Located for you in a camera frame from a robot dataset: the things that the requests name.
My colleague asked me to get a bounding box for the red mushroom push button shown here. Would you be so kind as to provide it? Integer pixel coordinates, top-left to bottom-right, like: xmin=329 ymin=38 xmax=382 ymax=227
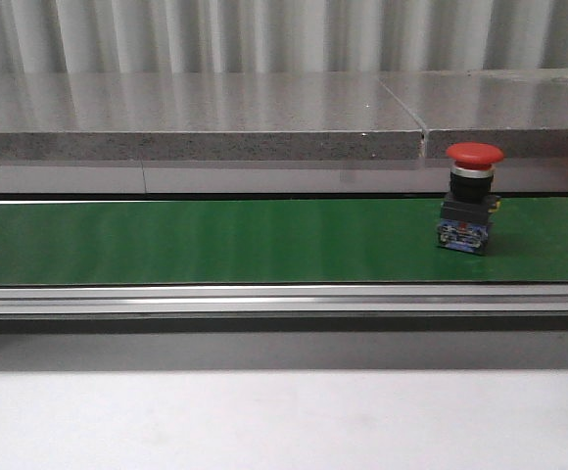
xmin=436 ymin=142 xmax=504 ymax=255

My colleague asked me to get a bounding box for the green conveyor belt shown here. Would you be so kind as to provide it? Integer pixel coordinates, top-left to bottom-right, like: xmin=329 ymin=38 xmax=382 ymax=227
xmin=0 ymin=198 xmax=568 ymax=286

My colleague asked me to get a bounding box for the grey right counter slab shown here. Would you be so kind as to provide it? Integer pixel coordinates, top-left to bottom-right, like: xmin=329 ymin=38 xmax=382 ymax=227
xmin=379 ymin=69 xmax=568 ymax=160

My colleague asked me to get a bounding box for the grey stone counter slab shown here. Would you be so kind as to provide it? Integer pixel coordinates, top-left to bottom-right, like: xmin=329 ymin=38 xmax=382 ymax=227
xmin=0 ymin=72 xmax=422 ymax=162

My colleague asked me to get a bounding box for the grey pleated curtain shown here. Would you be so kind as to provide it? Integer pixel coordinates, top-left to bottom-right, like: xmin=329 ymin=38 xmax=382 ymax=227
xmin=0 ymin=1 xmax=568 ymax=73

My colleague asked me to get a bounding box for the aluminium conveyor frame rail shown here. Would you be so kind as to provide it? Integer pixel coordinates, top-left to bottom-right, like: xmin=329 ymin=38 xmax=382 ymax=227
xmin=0 ymin=283 xmax=568 ymax=320

